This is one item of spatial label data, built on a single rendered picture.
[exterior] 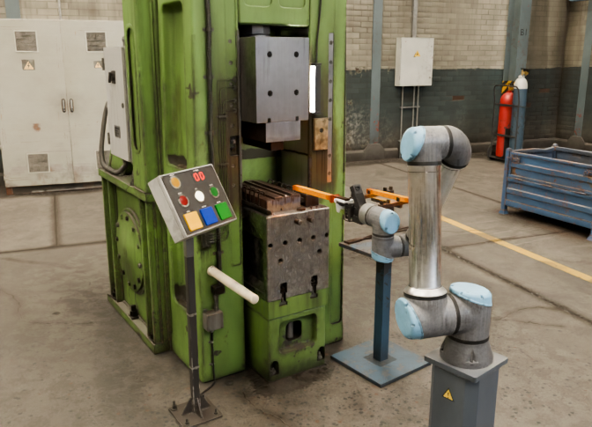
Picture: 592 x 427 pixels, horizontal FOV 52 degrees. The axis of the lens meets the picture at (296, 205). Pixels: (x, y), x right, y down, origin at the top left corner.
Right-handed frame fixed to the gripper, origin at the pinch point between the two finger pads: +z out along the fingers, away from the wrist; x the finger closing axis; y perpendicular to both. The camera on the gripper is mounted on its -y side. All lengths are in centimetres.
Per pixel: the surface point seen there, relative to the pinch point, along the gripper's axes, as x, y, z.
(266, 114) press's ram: -12, -34, 42
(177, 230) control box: -69, 9, 16
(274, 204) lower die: -8.0, 11.4, 41.5
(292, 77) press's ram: 2, -51, 43
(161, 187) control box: -73, -8, 24
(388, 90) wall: 508, -2, 543
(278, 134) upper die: -5.4, -23.7, 42.2
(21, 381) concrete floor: -123, 109, 109
